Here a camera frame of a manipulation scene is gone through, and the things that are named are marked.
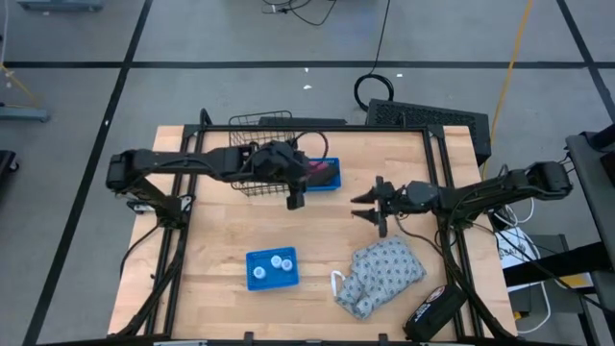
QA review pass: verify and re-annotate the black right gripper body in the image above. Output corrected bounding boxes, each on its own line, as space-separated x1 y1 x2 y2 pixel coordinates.
374 175 409 238

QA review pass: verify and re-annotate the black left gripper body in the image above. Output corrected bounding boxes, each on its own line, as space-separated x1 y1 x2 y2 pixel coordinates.
249 139 311 188

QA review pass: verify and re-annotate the blue slotted plastic basket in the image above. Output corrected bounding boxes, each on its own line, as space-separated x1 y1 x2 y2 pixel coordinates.
245 246 300 292
305 157 343 192

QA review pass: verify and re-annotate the grey patterned cloth pouch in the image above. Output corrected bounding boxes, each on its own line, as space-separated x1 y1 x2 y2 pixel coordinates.
334 235 428 322

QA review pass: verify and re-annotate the black first aid pouch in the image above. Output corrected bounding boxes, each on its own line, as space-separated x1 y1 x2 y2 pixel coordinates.
402 284 468 343

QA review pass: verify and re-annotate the white printed bag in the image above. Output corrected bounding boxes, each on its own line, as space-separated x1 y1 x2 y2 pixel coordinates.
496 227 542 270

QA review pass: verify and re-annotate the silver controller box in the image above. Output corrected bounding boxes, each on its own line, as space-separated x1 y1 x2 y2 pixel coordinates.
127 194 155 215

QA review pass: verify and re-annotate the grey black side table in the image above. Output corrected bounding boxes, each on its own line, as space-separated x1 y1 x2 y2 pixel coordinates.
565 123 615 313

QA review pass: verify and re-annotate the grey blue floor base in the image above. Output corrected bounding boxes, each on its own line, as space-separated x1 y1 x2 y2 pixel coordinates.
0 106 51 124
17 0 105 13

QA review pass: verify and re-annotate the black floor object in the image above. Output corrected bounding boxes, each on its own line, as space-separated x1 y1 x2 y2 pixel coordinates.
0 149 20 186

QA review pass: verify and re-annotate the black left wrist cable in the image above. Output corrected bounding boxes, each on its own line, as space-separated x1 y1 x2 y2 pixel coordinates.
290 130 332 167

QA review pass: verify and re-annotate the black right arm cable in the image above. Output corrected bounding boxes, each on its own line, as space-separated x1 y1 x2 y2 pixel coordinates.
393 213 446 256

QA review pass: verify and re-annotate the black wire basket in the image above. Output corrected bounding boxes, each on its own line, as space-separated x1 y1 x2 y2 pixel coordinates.
228 110 302 198

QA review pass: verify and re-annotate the black aluminium table frame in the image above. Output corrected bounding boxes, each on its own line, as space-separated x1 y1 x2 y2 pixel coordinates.
108 108 518 340

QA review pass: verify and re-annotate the white strap loop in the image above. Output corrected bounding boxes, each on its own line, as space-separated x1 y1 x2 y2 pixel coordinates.
330 270 347 298

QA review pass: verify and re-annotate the black coiled floor cable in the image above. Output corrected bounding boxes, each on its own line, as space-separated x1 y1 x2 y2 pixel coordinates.
354 0 395 112

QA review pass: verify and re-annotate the black tangled floor cable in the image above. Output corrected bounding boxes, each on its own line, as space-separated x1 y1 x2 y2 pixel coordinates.
261 0 337 28

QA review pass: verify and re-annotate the yellow floor cable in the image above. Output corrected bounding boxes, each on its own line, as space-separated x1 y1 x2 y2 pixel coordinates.
481 0 535 179

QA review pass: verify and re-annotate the yellow rope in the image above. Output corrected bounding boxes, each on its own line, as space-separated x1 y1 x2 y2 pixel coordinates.
0 64 42 110

